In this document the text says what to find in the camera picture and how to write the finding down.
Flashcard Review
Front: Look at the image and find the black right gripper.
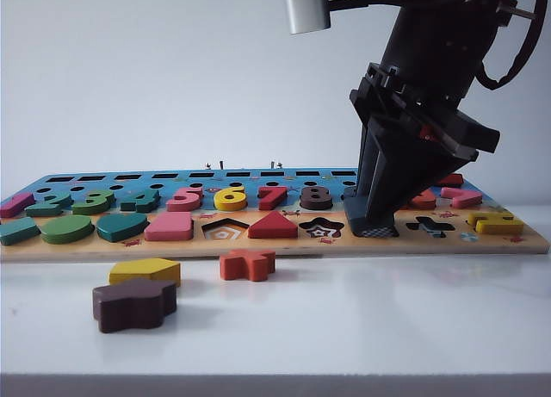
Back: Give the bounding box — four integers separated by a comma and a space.
349, 7, 505, 225

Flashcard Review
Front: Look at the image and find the dark blue square block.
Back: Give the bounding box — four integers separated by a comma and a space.
344, 194, 399, 239

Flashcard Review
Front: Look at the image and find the orange number ten piece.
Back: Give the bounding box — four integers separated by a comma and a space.
398, 188, 438, 211

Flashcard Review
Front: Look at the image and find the brown number eight piece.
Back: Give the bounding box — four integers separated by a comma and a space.
300, 185, 332, 212

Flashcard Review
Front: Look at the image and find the pink angle sign piece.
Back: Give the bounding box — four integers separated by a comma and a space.
441, 186, 482, 209

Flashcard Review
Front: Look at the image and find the wooden number shape puzzle board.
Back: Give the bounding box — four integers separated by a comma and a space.
0, 169, 551, 263

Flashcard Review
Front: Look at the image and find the red number seven piece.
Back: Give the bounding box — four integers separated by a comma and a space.
257, 185, 290, 212

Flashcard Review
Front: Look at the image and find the red triangle block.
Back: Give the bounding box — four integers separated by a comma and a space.
248, 210, 299, 239

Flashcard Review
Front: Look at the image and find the yellow equals sign piece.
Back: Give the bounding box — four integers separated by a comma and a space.
467, 210, 525, 236

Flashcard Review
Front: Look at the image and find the yellow number six piece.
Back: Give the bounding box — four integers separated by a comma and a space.
214, 185, 249, 213

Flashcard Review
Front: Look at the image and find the orange cross block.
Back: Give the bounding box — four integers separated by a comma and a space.
219, 249, 276, 283

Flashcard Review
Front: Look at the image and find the pink number five piece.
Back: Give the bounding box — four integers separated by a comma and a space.
165, 185, 203, 213

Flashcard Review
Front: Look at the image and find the pink trapezoid block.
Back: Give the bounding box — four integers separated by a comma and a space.
144, 211, 193, 242

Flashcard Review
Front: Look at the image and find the teal number four piece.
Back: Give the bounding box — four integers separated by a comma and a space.
119, 188, 161, 214

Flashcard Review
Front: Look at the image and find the yellow pentagon block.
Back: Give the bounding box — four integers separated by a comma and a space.
108, 257, 182, 288

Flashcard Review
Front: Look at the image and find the teal heart block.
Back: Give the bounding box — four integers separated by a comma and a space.
96, 213, 149, 244

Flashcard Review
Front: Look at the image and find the brown star block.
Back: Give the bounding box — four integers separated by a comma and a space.
91, 278, 177, 334

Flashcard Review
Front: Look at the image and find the green number three piece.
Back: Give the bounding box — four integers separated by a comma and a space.
71, 189, 116, 216

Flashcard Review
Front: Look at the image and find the green circle block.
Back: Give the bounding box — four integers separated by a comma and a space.
40, 214, 95, 245

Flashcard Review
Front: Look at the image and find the teal number two piece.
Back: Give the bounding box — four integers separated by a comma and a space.
24, 190, 73, 219

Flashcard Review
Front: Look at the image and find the pink number one piece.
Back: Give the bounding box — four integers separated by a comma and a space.
0, 192, 35, 220

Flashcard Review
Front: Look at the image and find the teal rectangle block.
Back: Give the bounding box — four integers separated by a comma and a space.
0, 217, 40, 247

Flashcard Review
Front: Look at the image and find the black camera cable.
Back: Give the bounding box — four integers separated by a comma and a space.
327, 0, 404, 12

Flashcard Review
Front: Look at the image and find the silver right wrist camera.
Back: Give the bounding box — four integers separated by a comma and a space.
284, 0, 331, 35

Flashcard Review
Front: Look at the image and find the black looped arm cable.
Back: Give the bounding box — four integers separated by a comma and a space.
480, 0, 546, 90

